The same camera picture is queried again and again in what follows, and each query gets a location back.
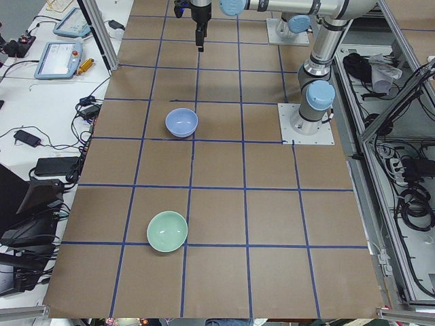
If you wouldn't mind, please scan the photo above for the blue ceramic bowl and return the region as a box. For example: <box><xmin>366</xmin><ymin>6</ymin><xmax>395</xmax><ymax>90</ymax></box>
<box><xmin>165</xmin><ymin>108</ymin><xmax>198</xmax><ymax>138</ymax></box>

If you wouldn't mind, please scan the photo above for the black power brick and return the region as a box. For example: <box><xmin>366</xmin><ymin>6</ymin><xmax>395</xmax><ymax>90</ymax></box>
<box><xmin>34</xmin><ymin>156</ymin><xmax>79</xmax><ymax>177</ymax></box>

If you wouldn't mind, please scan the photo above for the brown paper table cover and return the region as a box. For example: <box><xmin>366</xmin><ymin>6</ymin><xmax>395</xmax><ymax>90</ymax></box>
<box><xmin>44</xmin><ymin>1</ymin><xmax>383</xmax><ymax>319</ymax></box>

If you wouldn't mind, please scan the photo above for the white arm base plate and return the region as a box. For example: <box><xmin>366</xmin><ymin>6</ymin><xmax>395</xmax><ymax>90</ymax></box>
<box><xmin>277</xmin><ymin>103</ymin><xmax>335</xmax><ymax>145</ymax></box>

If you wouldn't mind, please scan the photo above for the green ceramic bowl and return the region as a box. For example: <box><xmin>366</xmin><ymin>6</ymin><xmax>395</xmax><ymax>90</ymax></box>
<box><xmin>146</xmin><ymin>211</ymin><xmax>188</xmax><ymax>253</ymax></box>

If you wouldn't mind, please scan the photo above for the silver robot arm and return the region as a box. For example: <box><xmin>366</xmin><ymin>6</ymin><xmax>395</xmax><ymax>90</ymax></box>
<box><xmin>220</xmin><ymin>1</ymin><xmax>376</xmax><ymax>135</ymax></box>

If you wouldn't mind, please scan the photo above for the white rear base plate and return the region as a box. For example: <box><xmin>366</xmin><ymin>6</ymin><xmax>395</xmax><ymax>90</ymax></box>
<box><xmin>266</xmin><ymin>18</ymin><xmax>309</xmax><ymax>46</ymax></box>

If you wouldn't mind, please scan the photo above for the far teach pendant tablet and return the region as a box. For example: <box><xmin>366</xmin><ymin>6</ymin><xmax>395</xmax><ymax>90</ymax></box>
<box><xmin>53</xmin><ymin>7</ymin><xmax>91</xmax><ymax>38</ymax></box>

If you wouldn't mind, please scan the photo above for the teach pendant tablet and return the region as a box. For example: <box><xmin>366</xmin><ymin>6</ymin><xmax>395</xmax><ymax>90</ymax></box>
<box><xmin>34</xmin><ymin>41</ymin><xmax>83</xmax><ymax>80</ymax></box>
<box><xmin>53</xmin><ymin>7</ymin><xmax>91</xmax><ymax>38</ymax></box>

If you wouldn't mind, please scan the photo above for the small black adapter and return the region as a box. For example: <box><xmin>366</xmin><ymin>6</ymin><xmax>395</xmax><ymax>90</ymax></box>
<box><xmin>108</xmin><ymin>20</ymin><xmax>125</xmax><ymax>30</ymax></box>

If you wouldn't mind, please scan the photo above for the aluminium frame post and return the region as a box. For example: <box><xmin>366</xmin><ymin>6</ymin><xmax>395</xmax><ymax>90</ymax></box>
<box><xmin>77</xmin><ymin>0</ymin><xmax>119</xmax><ymax>71</ymax></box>

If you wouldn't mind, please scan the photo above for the black smartphone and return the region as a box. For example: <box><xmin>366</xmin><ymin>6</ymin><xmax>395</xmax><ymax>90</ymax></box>
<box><xmin>14</xmin><ymin>130</ymin><xmax>41</xmax><ymax>147</ymax></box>

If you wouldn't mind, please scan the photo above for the black cloth bundle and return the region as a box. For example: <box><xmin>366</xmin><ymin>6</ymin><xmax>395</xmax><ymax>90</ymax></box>
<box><xmin>343</xmin><ymin>52</ymin><xmax>372</xmax><ymax>83</ymax></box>

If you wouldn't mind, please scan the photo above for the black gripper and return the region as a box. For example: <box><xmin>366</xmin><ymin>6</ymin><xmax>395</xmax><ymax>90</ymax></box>
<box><xmin>189</xmin><ymin>0</ymin><xmax>211</xmax><ymax>52</ymax></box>

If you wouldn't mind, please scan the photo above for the near teach pendant tablet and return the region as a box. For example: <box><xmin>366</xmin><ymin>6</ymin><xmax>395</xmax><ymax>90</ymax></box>
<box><xmin>34</xmin><ymin>41</ymin><xmax>83</xmax><ymax>80</ymax></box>

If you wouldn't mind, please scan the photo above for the white power strip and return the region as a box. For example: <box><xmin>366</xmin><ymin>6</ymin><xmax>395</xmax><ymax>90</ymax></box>
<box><xmin>384</xmin><ymin>149</ymin><xmax>407</xmax><ymax>187</ymax></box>

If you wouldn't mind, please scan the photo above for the grey crumpled cloth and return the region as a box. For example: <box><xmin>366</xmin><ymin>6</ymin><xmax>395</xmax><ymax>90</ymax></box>
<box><xmin>368</xmin><ymin>54</ymin><xmax>402</xmax><ymax>95</ymax></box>

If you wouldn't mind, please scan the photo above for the yellow connector block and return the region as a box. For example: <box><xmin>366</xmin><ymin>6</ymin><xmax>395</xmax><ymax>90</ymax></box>
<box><xmin>76</xmin><ymin>58</ymin><xmax>94</xmax><ymax>75</ymax></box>

